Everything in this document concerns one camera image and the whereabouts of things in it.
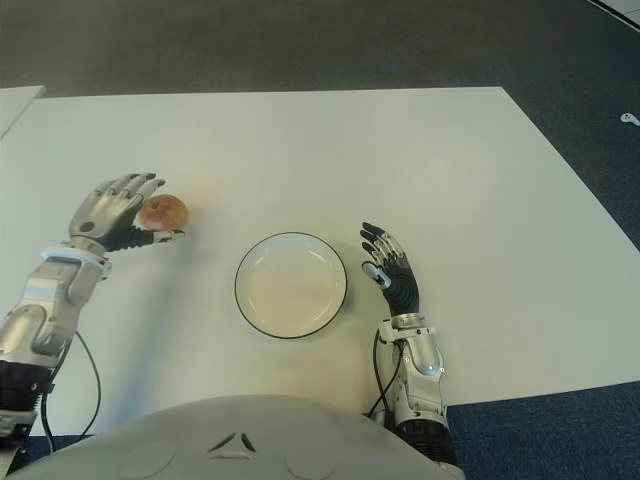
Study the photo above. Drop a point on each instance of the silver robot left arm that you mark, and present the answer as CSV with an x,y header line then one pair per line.
x,y
45,310

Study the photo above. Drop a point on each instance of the red yellow apple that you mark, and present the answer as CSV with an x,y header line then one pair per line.
x,y
165,212

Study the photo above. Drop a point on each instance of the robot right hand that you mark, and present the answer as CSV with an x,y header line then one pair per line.
x,y
404,290

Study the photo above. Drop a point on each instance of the small white floor object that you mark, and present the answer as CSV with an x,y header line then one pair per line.
x,y
629,118

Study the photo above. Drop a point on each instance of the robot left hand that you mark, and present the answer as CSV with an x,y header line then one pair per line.
x,y
102,212

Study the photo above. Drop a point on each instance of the white plate with black rim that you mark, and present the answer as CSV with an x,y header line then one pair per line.
x,y
292,290

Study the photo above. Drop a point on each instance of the white side table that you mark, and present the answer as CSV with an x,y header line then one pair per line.
x,y
15,107

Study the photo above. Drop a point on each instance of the grey robot torso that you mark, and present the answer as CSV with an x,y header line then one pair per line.
x,y
240,440

